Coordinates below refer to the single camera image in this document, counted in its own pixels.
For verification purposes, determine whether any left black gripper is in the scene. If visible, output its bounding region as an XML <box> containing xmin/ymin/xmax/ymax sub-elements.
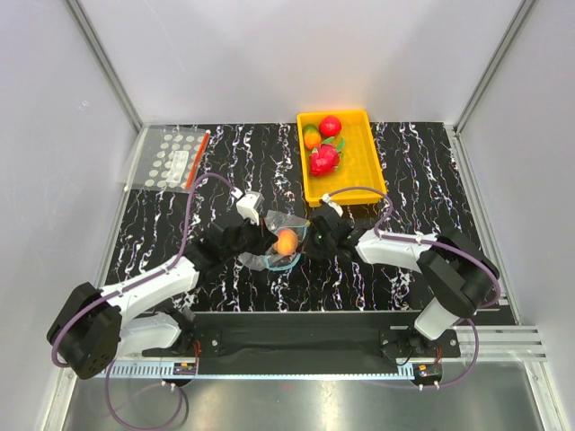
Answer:
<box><xmin>222</xmin><ymin>212</ymin><xmax>278</xmax><ymax>261</ymax></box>

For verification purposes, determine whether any clear blue zip bag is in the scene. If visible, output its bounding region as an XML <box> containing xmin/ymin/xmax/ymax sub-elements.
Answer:
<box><xmin>238</xmin><ymin>210</ymin><xmax>310</xmax><ymax>272</ymax></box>

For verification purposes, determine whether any peach fruit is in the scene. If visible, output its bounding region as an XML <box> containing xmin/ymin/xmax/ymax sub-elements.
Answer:
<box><xmin>274</xmin><ymin>228</ymin><xmax>299</xmax><ymax>256</ymax></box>

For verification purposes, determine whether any orange green mango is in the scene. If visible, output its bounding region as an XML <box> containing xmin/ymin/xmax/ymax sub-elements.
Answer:
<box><xmin>302</xmin><ymin>124</ymin><xmax>322</xmax><ymax>151</ymax></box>

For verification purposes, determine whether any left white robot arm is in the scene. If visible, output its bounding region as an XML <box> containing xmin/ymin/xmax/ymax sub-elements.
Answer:
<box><xmin>47</xmin><ymin>220</ymin><xmax>278</xmax><ymax>380</ymax></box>

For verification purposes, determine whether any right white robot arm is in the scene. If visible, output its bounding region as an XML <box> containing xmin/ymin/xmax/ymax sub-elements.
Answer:
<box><xmin>301</xmin><ymin>212</ymin><xmax>500</xmax><ymax>356</ymax></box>

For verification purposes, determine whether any clear red zip bag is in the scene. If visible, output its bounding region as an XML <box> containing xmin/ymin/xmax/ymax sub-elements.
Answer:
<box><xmin>124</xmin><ymin>125</ymin><xmax>208</xmax><ymax>193</ymax></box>

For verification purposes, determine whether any red dragon fruit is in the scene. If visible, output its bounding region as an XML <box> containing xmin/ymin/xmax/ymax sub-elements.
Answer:
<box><xmin>309</xmin><ymin>137</ymin><xmax>346</xmax><ymax>177</ymax></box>

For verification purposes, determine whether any yellow plastic tray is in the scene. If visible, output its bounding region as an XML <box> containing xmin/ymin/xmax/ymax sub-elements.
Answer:
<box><xmin>296</xmin><ymin>110</ymin><xmax>386</xmax><ymax>207</ymax></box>

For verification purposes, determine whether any red apple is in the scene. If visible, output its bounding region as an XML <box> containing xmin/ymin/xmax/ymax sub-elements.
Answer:
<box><xmin>318</xmin><ymin>115</ymin><xmax>342</xmax><ymax>138</ymax></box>

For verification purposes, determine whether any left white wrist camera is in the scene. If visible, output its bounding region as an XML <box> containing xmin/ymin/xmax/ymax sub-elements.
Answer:
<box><xmin>231</xmin><ymin>189</ymin><xmax>263</xmax><ymax>225</ymax></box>

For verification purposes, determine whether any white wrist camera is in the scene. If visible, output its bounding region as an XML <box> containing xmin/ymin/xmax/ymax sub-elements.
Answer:
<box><xmin>321</xmin><ymin>193</ymin><xmax>343</xmax><ymax>217</ymax></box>
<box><xmin>231</xmin><ymin>189</ymin><xmax>263</xmax><ymax>225</ymax></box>

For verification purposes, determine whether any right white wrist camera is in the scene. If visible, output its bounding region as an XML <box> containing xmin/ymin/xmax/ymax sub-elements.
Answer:
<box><xmin>321</xmin><ymin>193</ymin><xmax>343</xmax><ymax>217</ymax></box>

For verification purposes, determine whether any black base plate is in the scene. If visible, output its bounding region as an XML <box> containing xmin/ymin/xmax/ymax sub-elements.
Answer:
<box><xmin>144</xmin><ymin>312</ymin><xmax>461</xmax><ymax>371</ymax></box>

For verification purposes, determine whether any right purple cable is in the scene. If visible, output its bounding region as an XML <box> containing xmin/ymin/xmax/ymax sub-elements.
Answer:
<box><xmin>325</xmin><ymin>186</ymin><xmax>502</xmax><ymax>390</ymax></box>

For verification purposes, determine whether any purple cable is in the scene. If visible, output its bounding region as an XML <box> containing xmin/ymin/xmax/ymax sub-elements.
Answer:
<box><xmin>325</xmin><ymin>186</ymin><xmax>502</xmax><ymax>390</ymax></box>
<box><xmin>51</xmin><ymin>173</ymin><xmax>242</xmax><ymax>427</ymax></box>

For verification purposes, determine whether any aluminium frame rail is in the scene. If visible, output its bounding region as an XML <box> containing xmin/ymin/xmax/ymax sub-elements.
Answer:
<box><xmin>448</xmin><ymin>291</ymin><xmax>547</xmax><ymax>363</ymax></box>

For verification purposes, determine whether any white slotted cable duct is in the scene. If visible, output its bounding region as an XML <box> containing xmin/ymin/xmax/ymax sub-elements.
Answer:
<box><xmin>107</xmin><ymin>356</ymin><xmax>432</xmax><ymax>381</ymax></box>

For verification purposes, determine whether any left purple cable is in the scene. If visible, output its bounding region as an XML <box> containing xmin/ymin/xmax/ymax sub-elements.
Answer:
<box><xmin>51</xmin><ymin>173</ymin><xmax>242</xmax><ymax>427</ymax></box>

